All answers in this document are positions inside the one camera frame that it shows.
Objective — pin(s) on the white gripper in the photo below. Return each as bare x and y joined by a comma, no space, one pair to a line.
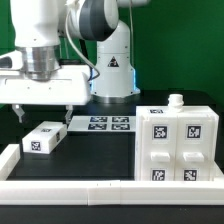
67,86

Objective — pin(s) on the white block with tags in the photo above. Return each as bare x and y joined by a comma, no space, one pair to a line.
44,138

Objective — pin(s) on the white cabinet body box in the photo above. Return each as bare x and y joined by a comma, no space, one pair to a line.
175,107

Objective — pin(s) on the white cabinet door with knob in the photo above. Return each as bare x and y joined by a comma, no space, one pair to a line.
158,147

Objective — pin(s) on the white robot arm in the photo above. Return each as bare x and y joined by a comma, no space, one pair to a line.
35,74

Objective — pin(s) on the flat white panel with tags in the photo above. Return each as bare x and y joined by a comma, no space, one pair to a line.
102,124

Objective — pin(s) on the white U-shaped fence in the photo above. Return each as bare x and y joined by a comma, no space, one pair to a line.
104,192

